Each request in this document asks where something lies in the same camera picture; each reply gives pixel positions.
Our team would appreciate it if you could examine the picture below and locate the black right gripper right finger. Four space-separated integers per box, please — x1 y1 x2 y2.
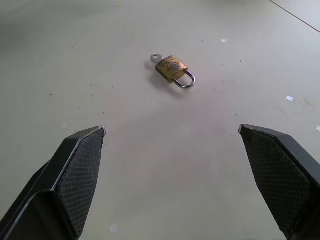
238 123 320 240

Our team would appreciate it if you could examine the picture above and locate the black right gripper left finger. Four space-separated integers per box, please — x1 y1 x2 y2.
0 125 107 240

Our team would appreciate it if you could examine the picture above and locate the brass padlock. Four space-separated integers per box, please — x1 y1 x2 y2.
155 55 197 89

